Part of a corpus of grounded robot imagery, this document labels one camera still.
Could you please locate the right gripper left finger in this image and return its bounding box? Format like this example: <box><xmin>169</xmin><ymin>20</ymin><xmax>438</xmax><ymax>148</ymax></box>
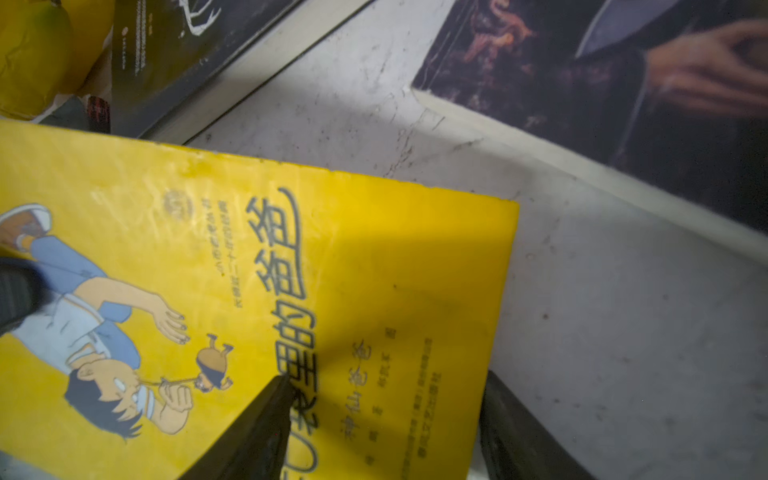
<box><xmin>180</xmin><ymin>376</ymin><xmax>296</xmax><ymax>480</ymax></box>

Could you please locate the purple old man book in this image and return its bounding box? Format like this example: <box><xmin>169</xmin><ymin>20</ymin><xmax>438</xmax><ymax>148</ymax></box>
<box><xmin>411</xmin><ymin>0</ymin><xmax>767</xmax><ymax>262</ymax></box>

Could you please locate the yellow banana bunch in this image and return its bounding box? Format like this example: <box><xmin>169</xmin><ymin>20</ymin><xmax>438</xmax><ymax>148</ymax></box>
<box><xmin>1</xmin><ymin>1</ymin><xmax>116</xmax><ymax>121</ymax></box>

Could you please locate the black book with barcode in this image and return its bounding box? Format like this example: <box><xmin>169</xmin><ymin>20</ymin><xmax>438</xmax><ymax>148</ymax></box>
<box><xmin>40</xmin><ymin>95</ymin><xmax>111</xmax><ymax>134</ymax></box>

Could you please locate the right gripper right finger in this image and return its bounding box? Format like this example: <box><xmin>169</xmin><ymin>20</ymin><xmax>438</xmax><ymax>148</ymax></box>
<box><xmin>479</xmin><ymin>371</ymin><xmax>594</xmax><ymax>480</ymax></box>

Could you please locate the black book yellow title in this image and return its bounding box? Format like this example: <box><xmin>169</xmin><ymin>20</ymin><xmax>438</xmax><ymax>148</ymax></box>
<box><xmin>110</xmin><ymin>0</ymin><xmax>367</xmax><ymax>145</ymax></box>

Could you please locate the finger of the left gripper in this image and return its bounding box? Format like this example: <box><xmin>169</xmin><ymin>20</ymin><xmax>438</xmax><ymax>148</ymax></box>
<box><xmin>1</xmin><ymin>257</ymin><xmax>51</xmax><ymax>335</ymax></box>

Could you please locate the yellow cartoon cover book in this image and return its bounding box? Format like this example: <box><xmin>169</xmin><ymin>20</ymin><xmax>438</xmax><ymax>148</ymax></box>
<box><xmin>1</xmin><ymin>121</ymin><xmax>519</xmax><ymax>479</ymax></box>

